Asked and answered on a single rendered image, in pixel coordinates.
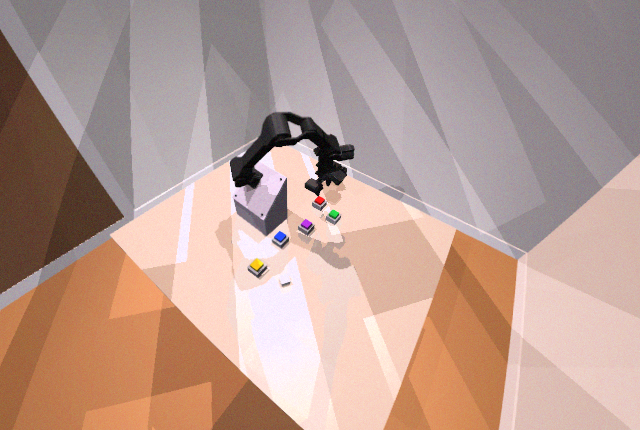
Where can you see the blue button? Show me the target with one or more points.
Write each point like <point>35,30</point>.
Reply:
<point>280,240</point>

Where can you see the purple button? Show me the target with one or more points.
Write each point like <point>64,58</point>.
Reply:
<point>306,227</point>

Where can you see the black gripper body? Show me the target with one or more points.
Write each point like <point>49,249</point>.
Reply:
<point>316,186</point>

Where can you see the red button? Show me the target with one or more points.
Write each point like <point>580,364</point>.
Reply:
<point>319,203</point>

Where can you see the yellow button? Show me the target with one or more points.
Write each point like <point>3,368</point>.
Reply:
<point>257,267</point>

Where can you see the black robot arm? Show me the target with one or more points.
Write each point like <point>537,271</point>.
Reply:
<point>275,132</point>

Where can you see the green button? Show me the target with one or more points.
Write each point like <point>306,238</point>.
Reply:
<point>333,217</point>

